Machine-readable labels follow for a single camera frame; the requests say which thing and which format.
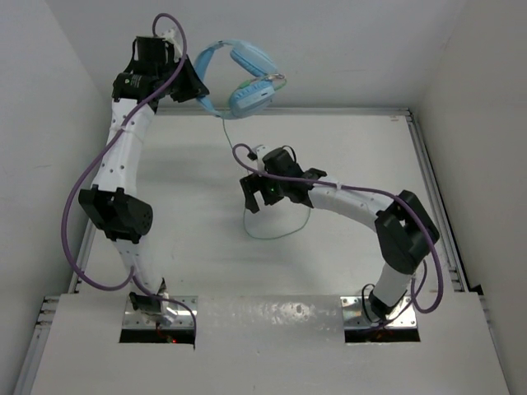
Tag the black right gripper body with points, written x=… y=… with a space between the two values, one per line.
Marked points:
x=272 y=189

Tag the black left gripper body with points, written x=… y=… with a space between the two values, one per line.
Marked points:
x=163 y=72

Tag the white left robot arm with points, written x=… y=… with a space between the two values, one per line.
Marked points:
x=112 y=201

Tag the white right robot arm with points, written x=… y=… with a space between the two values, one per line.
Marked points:
x=405 y=232

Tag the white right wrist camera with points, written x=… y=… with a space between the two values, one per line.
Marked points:
x=257 y=154

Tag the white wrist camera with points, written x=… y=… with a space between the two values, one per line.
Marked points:
x=173 y=36
x=257 y=154

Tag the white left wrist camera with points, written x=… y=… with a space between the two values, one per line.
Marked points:
x=173 y=36

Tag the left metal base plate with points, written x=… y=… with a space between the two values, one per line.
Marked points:
x=145 y=313

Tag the metal base plate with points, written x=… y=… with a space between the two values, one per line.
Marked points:
x=402 y=316
x=145 y=313

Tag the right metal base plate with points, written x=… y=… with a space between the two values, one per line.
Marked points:
x=402 y=316

